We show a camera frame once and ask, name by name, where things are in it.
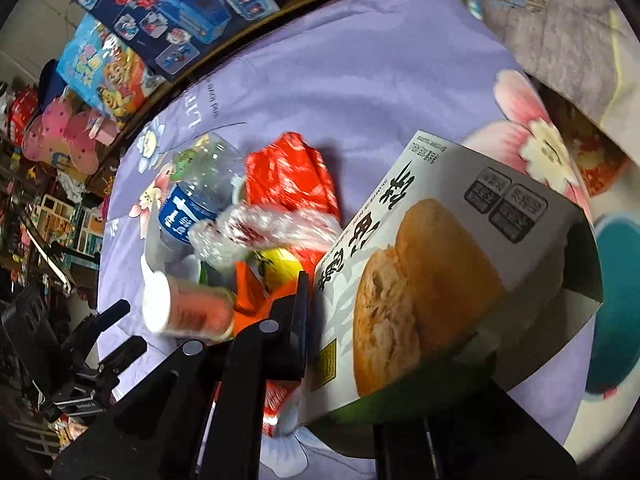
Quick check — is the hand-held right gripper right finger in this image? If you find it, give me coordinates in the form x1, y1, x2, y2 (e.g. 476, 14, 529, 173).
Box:
372, 376, 581, 480

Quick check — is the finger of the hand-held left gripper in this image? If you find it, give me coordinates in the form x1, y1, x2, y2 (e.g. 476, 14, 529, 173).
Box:
60, 299, 131, 362
97, 335, 149, 402

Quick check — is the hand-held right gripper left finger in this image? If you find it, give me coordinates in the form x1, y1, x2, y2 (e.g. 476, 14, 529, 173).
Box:
50, 270, 313, 480

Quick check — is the red yellow snack packet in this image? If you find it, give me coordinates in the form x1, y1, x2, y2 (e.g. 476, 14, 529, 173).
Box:
234, 246, 313, 438

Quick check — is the white pastry box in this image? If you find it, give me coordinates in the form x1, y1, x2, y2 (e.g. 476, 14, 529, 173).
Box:
297, 130, 603, 431

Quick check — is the red foil wrapper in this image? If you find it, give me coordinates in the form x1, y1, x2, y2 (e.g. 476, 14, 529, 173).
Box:
244, 131, 345, 243

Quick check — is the white cup with red label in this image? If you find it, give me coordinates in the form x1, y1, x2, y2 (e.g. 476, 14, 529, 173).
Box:
141, 269, 237, 343

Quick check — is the dollhouse toy box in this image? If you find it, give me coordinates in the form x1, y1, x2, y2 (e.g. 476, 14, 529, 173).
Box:
39, 191, 107, 267

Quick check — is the clear crumpled plastic wrapper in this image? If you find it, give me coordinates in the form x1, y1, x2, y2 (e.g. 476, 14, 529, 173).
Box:
186, 201, 342, 267

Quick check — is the clear plastic water bottle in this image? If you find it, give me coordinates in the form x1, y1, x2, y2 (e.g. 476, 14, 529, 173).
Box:
156, 131, 249, 262

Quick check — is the pink butterfly wings toy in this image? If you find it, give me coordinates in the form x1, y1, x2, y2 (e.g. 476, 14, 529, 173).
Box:
22, 94, 122, 177

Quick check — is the white blanket with teal print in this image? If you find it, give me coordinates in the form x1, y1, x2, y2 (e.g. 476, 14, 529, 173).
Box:
562, 172, 640, 456

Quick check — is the light blue cartoon toy box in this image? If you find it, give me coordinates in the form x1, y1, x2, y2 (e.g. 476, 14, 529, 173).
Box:
55, 14, 167, 122

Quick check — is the purple floral bedsheet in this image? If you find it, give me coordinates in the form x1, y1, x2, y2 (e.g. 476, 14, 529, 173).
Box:
95, 0, 601, 480

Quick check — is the dark blue toy box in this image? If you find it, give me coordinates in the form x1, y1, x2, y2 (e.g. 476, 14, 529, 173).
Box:
71, 0, 282, 82

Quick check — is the orange patterned cloth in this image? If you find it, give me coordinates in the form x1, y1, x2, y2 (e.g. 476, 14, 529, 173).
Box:
542, 95, 632, 198

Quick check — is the grey printed blanket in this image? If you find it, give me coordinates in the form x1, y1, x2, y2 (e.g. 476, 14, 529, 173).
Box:
417, 0, 640, 128

